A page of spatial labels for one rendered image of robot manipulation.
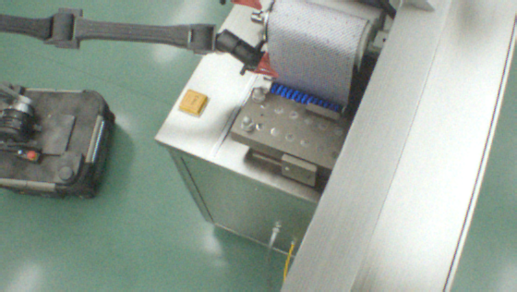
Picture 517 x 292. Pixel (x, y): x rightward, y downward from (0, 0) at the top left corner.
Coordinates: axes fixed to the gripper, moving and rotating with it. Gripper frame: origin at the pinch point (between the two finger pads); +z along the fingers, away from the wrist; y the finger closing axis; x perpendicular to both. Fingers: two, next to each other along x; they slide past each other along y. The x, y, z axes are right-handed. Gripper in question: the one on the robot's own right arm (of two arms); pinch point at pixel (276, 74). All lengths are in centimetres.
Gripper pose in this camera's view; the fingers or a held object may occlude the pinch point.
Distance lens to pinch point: 148.8
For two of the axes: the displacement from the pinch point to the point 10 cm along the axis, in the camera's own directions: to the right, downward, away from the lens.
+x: 4.0, -2.2, -8.9
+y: -4.2, 8.2, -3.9
